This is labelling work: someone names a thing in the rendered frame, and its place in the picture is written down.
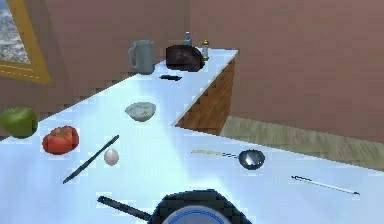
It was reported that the red tomato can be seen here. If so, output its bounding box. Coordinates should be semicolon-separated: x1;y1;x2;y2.
41;125;80;156

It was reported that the dark metal ladle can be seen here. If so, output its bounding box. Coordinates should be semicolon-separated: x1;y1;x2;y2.
190;148;266;171

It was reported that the grey bowl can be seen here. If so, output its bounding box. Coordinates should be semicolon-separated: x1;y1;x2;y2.
124;101;157;123

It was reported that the small black flat tool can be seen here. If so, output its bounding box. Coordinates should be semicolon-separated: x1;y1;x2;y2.
159;74;183;82

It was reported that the gold capped pepper shaker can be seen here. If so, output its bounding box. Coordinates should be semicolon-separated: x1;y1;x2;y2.
201;39;210;62

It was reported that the white egg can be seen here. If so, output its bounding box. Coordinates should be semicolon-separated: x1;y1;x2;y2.
103;148;120;167

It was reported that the thin silver knife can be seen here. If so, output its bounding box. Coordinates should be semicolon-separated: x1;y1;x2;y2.
290;175;361;196

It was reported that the yellow framed window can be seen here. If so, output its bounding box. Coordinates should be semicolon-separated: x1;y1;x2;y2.
0;0;52;85

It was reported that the grey mug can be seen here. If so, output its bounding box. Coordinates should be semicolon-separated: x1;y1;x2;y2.
128;39;156;76

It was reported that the white wooden counter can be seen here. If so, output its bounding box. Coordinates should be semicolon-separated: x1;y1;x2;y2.
0;47;384;224

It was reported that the black frying pan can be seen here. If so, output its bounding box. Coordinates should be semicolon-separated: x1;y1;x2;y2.
96;189;253;224

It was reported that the green apple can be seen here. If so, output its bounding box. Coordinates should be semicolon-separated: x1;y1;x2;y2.
0;106;39;140

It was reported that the black pencil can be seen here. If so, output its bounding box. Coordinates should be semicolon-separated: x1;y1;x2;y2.
62;134;120;185

